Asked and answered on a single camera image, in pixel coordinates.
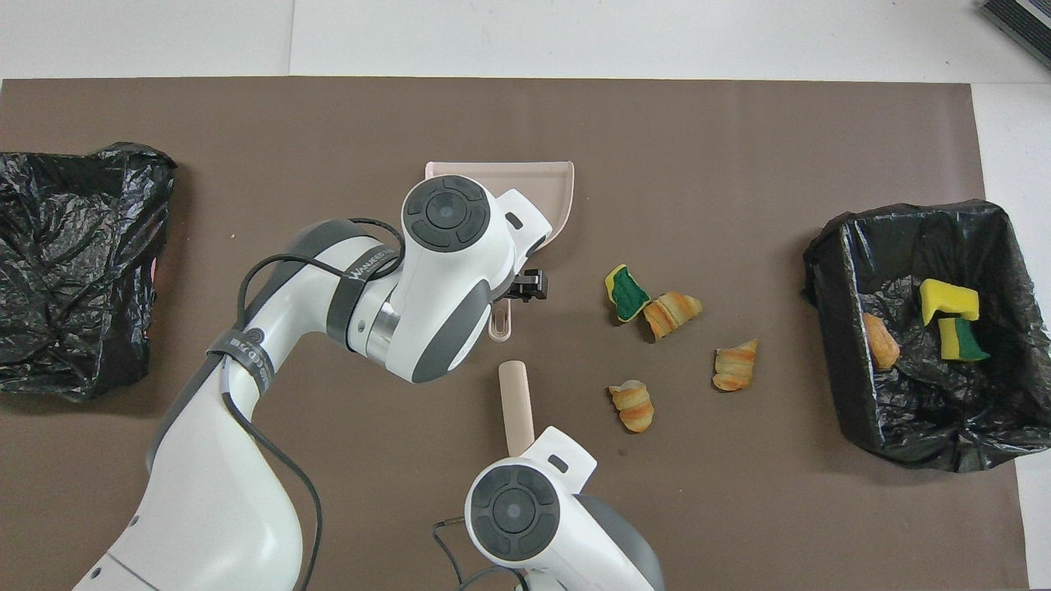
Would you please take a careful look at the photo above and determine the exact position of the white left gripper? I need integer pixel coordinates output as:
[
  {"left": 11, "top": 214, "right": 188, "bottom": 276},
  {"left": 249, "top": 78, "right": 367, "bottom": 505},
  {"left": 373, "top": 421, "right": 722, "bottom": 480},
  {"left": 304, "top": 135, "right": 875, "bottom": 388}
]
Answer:
[{"left": 491, "top": 188, "right": 553, "bottom": 304}]

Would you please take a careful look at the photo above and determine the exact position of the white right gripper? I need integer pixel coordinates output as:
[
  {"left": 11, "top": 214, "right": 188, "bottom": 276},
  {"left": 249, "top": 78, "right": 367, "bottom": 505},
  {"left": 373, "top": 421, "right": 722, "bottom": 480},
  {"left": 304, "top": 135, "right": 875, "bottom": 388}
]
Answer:
[{"left": 516, "top": 424, "right": 599, "bottom": 498}]

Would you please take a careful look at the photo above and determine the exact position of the beige hand brush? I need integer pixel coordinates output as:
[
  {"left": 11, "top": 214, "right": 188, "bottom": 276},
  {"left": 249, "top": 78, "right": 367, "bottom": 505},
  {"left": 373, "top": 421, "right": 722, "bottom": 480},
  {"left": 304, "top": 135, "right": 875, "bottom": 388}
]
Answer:
[{"left": 498, "top": 360, "right": 537, "bottom": 458}]

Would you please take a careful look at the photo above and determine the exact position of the striped toy croissant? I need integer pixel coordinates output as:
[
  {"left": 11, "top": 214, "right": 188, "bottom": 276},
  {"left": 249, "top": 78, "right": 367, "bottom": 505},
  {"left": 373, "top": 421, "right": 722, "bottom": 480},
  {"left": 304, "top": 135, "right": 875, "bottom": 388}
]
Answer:
[
  {"left": 608, "top": 379, "right": 655, "bottom": 433},
  {"left": 643, "top": 291, "right": 704, "bottom": 341},
  {"left": 711, "top": 339, "right": 760, "bottom": 392}
]

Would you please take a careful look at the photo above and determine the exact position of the beige plastic dustpan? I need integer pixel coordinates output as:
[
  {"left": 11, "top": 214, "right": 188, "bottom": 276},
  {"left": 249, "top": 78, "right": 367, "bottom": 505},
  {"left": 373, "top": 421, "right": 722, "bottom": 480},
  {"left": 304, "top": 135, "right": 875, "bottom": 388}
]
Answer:
[{"left": 424, "top": 160, "right": 576, "bottom": 341}]

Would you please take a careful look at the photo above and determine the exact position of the green and yellow sponge piece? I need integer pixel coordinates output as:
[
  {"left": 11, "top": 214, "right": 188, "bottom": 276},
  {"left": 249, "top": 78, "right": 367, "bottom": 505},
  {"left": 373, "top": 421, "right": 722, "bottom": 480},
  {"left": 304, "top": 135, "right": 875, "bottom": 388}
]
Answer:
[
  {"left": 938, "top": 317, "right": 992, "bottom": 363},
  {"left": 604, "top": 263, "right": 652, "bottom": 324}
]

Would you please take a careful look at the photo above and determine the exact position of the brown oval bread roll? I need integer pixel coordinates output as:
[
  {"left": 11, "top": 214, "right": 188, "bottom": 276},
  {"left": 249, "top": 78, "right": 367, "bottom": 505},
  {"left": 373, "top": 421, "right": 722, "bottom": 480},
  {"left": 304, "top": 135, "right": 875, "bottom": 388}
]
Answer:
[{"left": 862, "top": 312, "right": 902, "bottom": 372}]

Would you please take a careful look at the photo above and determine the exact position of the open bin with black bag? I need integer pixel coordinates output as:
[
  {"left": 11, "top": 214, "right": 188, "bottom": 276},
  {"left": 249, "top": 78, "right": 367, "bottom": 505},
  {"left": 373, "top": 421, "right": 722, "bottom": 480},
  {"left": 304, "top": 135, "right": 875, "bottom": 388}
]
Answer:
[{"left": 802, "top": 199, "right": 1051, "bottom": 474}]

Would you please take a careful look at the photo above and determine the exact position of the black bag covered bin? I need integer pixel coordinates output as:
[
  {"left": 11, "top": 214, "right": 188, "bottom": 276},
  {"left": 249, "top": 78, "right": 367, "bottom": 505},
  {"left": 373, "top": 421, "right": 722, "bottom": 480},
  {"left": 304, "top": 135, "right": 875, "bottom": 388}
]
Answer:
[{"left": 0, "top": 142, "right": 177, "bottom": 403}]

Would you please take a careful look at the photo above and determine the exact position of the brown paper table mat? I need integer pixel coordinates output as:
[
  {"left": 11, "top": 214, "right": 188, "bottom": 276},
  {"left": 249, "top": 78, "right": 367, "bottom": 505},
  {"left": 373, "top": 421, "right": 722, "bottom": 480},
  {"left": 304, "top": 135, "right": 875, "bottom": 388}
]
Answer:
[{"left": 0, "top": 76, "right": 1031, "bottom": 591}]

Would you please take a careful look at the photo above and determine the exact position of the grey ribbed device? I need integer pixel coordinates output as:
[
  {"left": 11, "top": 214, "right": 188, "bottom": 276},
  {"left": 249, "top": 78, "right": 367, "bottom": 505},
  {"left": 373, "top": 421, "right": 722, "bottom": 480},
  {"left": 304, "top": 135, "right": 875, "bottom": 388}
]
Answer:
[{"left": 975, "top": 0, "right": 1051, "bottom": 71}]

